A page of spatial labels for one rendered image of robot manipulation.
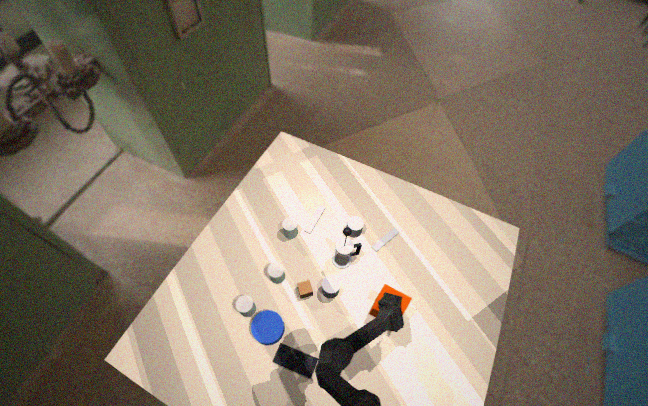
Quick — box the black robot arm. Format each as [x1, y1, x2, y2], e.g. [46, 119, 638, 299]
[315, 292, 404, 406]

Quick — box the blue disc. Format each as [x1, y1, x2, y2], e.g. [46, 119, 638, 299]
[251, 310, 285, 346]

